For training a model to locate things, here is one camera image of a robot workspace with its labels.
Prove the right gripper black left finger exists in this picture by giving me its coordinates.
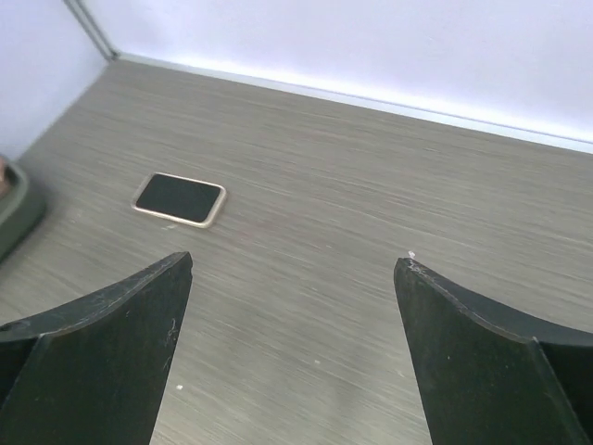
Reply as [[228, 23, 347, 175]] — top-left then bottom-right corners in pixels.
[[1, 252, 193, 444]]

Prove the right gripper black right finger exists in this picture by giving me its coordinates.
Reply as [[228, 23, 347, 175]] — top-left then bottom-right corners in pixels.
[[394, 258, 592, 444]]

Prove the black smartphone gold edge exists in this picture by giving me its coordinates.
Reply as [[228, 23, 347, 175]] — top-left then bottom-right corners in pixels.
[[132, 172, 228, 229]]

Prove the dark green tray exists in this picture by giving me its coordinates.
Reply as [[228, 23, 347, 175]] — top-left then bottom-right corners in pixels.
[[1, 155, 46, 261]]

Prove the left aluminium corner post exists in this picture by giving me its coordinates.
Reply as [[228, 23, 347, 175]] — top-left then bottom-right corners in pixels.
[[63, 0, 120, 62]]

